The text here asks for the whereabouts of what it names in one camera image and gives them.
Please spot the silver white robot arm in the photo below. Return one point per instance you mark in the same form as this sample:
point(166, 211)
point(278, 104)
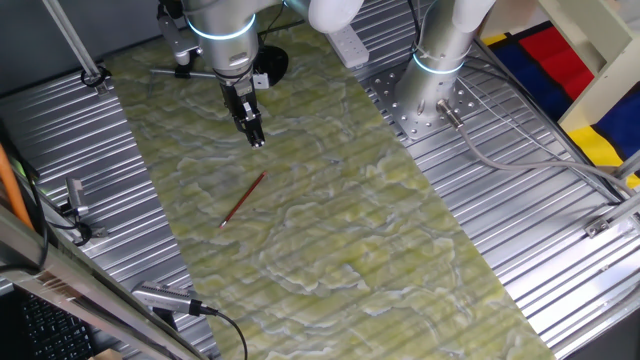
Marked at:
point(430, 85)

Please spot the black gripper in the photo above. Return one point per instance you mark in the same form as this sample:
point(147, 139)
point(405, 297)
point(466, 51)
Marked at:
point(236, 102)

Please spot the green marble pattern mat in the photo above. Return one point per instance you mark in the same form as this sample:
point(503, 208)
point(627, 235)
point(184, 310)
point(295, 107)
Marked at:
point(325, 225)

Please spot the black keyboard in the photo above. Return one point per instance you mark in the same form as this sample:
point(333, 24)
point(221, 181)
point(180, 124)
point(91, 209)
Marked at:
point(52, 330)

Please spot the ribbed silver camera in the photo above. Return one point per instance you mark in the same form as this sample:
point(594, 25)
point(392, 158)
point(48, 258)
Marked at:
point(162, 297)

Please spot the aluminium profile rail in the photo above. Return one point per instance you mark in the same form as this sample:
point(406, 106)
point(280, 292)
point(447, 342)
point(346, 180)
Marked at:
point(625, 202)

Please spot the red pencil with eraser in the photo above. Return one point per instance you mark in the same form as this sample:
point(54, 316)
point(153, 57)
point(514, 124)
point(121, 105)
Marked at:
point(243, 199)

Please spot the small metal corner bracket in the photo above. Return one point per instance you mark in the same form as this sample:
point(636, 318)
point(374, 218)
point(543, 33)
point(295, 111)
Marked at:
point(597, 227)

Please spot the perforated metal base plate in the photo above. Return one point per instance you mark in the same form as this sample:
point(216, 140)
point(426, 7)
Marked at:
point(387, 92)

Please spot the slanted aluminium frame pole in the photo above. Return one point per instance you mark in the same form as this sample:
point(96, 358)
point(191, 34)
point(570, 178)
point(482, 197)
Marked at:
point(75, 42)

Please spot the cream wooden shelf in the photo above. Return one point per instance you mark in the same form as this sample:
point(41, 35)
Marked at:
point(595, 55)

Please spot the aluminium frame beam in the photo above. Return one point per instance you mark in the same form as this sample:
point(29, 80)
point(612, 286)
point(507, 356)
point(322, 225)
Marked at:
point(75, 290)

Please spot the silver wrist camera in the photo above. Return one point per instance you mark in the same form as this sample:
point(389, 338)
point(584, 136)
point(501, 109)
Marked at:
point(177, 37)

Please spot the white power strip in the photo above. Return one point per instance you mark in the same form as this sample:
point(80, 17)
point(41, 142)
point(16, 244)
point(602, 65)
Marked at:
point(348, 46)

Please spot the black C-clamp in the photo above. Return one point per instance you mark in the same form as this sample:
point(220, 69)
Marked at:
point(275, 62)

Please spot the red blue yellow cloth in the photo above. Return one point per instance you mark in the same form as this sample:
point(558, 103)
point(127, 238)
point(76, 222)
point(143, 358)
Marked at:
point(555, 75)

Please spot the small grey camera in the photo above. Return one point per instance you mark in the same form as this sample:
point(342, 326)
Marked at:
point(76, 195)

